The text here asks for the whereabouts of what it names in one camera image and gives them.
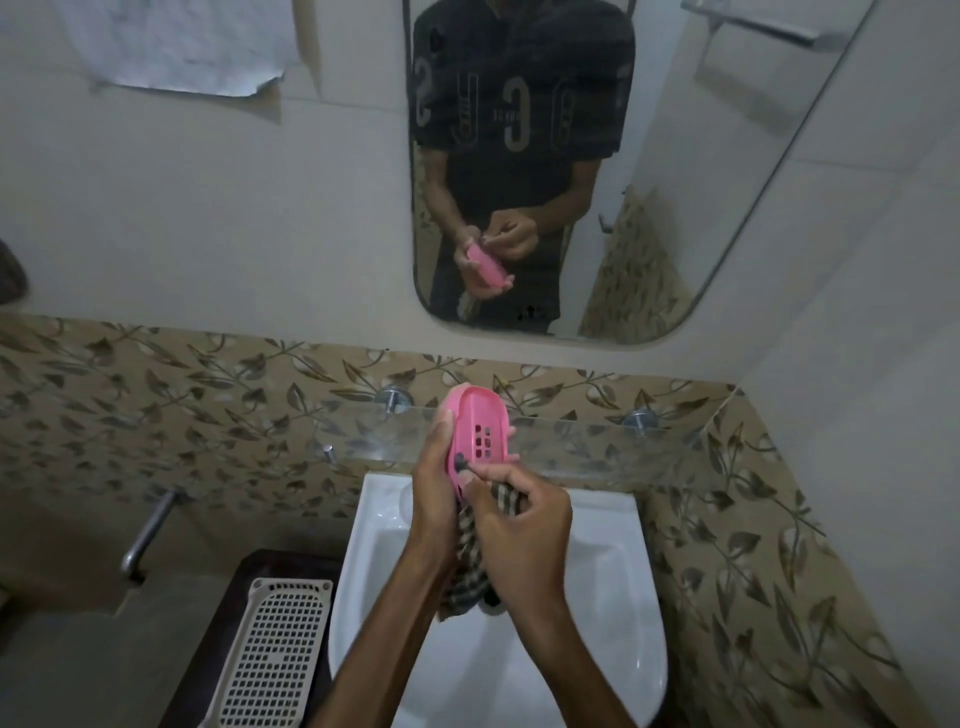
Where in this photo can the dark brown stool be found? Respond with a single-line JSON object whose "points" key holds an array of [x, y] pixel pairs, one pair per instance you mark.
{"points": [[217, 622]]}

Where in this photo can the small chrome shelf peg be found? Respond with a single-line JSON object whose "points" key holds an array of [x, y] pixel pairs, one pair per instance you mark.
{"points": [[327, 452]]}

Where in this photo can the round chrome shelf bracket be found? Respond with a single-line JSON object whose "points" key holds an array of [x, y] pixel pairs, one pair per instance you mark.
{"points": [[640, 420], [394, 397]]}

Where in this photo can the chrome wall tap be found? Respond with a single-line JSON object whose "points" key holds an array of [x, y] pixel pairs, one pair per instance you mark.
{"points": [[150, 529]]}

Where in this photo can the torn white wall paper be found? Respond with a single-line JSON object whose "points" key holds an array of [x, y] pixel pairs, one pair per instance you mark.
{"points": [[180, 45]]}

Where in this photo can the pink plastic soap dish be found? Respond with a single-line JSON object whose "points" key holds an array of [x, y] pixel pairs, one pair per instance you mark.
{"points": [[480, 412]]}

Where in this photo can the white perforated plastic basket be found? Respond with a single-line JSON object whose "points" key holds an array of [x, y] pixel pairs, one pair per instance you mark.
{"points": [[277, 652]]}

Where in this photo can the person's left hand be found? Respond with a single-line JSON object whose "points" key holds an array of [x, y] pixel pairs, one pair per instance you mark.
{"points": [[431, 510]]}

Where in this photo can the person's right hand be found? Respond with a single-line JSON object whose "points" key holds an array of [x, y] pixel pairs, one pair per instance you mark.
{"points": [[525, 540]]}

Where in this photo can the person's left forearm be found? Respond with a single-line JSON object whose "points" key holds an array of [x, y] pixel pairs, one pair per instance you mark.
{"points": [[382, 645]]}

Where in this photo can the clear glass shelf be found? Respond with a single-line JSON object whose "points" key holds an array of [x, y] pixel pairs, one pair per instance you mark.
{"points": [[375, 442]]}

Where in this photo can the white ceramic sink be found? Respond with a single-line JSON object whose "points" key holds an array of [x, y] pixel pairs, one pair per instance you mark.
{"points": [[607, 585]]}

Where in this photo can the round chrome shower valve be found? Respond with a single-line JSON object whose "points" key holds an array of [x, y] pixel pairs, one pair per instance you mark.
{"points": [[9, 274]]}

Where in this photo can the checkered cleaning cloth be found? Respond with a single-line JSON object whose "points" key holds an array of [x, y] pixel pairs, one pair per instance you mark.
{"points": [[465, 570]]}

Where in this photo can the rounded wall mirror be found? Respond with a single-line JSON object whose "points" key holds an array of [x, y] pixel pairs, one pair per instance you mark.
{"points": [[712, 150]]}

